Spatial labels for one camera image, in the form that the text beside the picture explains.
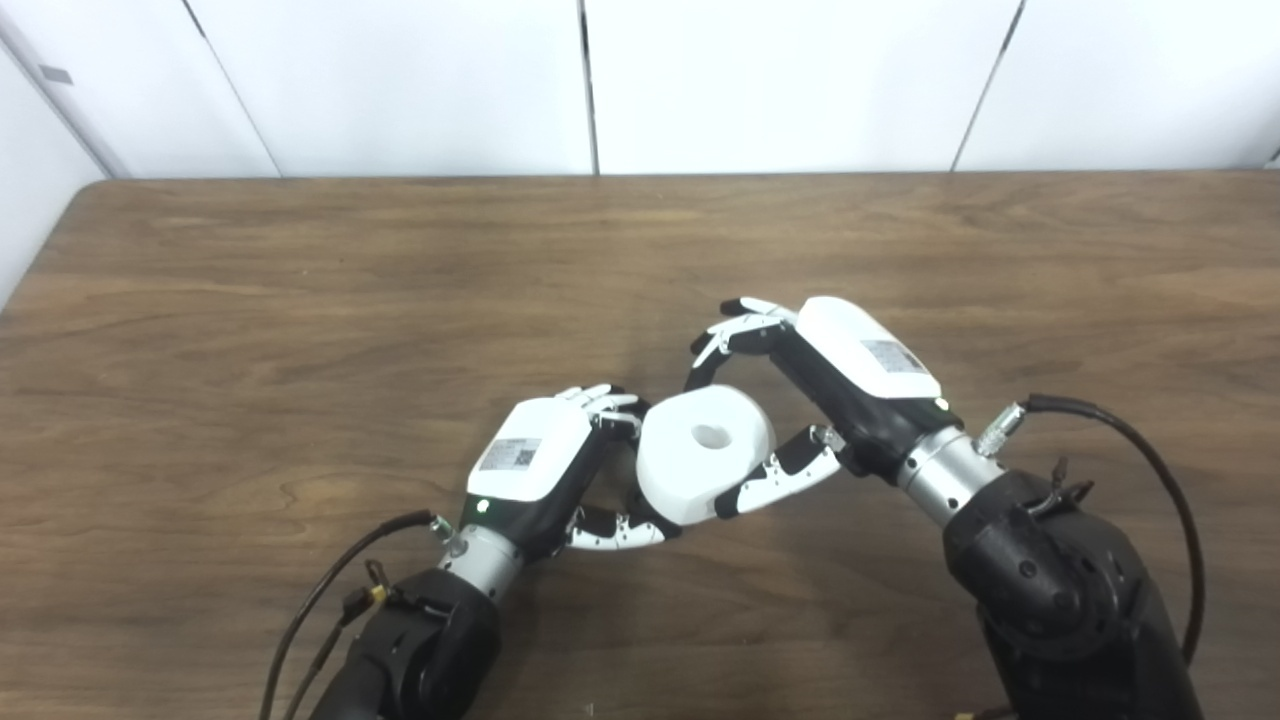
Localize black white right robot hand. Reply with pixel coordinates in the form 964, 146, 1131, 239
684, 296, 967, 522

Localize round white piece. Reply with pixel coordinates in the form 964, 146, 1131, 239
637, 385, 778, 527

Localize thin black left arm wire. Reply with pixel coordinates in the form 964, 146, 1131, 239
280, 559, 397, 720

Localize thin black right arm wire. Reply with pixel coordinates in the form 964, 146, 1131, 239
1025, 457, 1097, 517

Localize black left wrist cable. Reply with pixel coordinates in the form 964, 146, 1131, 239
257, 510, 457, 720

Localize thin black arm wire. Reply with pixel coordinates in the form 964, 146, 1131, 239
280, 559, 397, 720
1025, 457, 1097, 517

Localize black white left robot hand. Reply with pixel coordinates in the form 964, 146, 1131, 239
461, 383, 683, 563

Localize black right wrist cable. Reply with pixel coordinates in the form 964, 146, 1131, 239
974, 392, 1207, 667

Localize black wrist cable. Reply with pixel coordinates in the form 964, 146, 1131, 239
257, 510, 457, 720
974, 392, 1207, 667

